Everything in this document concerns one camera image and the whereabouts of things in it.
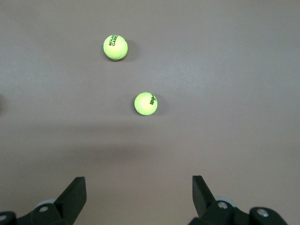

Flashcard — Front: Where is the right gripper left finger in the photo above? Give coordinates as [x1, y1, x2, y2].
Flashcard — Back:
[0, 177, 88, 225]

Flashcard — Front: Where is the Wilson print tennis ball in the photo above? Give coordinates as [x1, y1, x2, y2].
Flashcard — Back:
[134, 92, 158, 116]

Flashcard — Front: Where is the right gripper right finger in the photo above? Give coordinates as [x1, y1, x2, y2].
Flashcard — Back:
[188, 175, 288, 225]

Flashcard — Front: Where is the Roland Garros print tennis ball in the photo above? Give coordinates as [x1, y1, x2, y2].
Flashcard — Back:
[103, 34, 129, 60]

